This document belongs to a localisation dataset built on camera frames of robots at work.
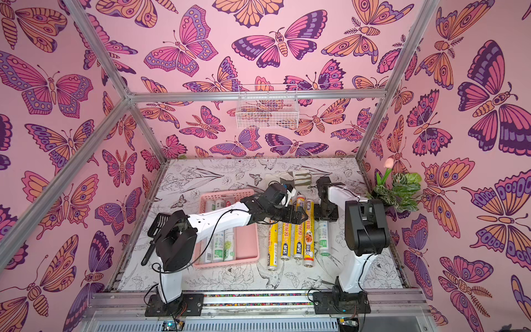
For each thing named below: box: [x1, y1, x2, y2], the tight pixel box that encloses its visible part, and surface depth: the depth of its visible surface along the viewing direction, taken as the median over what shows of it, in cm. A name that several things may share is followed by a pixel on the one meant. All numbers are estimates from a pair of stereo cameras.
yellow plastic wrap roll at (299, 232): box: [293, 194, 306, 261], surface depth 87 cm
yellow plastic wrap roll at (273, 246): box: [267, 221, 279, 272], surface depth 86 cm
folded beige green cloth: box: [264, 170, 313, 187], surface depth 115 cm
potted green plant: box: [368, 157, 423, 213], surface depth 77 cm
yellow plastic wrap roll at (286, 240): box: [280, 221, 293, 261], surface depth 87 cm
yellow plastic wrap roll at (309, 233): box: [303, 198, 315, 268], surface depth 87 cm
